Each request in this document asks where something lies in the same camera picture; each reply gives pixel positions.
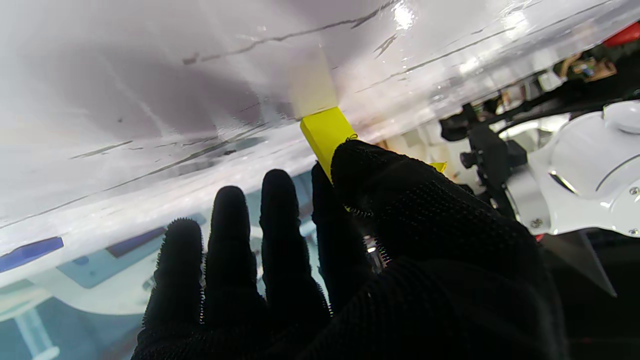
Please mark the yellow domino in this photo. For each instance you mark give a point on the yellow domino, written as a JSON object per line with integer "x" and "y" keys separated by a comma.
{"x": 325, "y": 132}

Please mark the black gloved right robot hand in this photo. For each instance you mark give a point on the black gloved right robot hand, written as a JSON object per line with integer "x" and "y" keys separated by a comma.
{"x": 425, "y": 280}

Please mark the blue domino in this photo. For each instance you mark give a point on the blue domino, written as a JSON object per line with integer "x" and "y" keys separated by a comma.
{"x": 27, "y": 254}

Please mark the printed laboratory backdrop banner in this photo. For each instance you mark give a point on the printed laboratory backdrop banner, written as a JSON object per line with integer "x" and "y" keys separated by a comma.
{"x": 100, "y": 295}

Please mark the black left wrist camera bracket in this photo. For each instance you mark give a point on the black left wrist camera bracket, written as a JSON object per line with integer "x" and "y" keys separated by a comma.
{"x": 492, "y": 155}

